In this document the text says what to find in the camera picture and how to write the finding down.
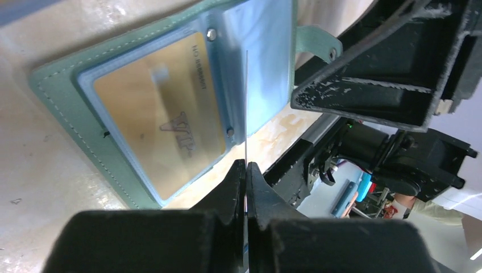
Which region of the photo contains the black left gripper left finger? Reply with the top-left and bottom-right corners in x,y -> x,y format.
43,159 -> 246,272

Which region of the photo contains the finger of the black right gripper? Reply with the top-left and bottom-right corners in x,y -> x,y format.
290,1 -> 481,131

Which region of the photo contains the gold VIP credit card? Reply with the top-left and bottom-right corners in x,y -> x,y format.
93,32 -> 226,202

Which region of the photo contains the green leather card holder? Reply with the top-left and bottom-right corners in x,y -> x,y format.
29,0 -> 344,210

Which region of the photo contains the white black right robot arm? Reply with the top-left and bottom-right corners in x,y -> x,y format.
290,1 -> 481,202

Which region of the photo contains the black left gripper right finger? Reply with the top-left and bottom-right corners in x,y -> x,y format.
246,162 -> 439,272

